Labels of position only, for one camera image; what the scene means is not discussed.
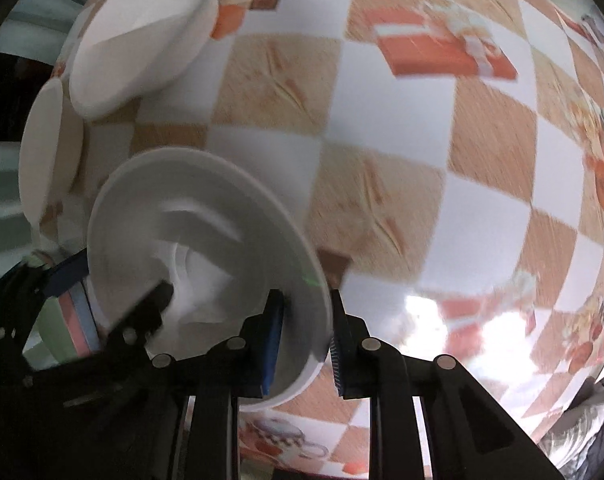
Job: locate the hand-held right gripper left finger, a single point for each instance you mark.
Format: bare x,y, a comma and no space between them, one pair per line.
272,340

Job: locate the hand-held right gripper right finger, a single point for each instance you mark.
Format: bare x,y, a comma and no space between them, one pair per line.
339,355

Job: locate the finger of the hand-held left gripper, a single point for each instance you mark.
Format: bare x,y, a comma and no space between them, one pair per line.
69,272
142,317

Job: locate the green square plate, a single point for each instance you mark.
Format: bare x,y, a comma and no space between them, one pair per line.
52,330

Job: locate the pink square plate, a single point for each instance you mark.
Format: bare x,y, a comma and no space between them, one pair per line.
74,322

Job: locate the blue square plate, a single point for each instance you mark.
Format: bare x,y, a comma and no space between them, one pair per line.
89,320

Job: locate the large white bowl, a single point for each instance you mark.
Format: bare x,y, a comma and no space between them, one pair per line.
132,45
207,200

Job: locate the small white round plate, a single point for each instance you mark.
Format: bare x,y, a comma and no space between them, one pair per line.
42,155

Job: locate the checkered printed tablecloth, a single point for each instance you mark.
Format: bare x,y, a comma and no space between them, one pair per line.
406,160

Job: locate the white fleece cloth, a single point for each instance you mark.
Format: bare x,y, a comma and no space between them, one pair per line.
579,435

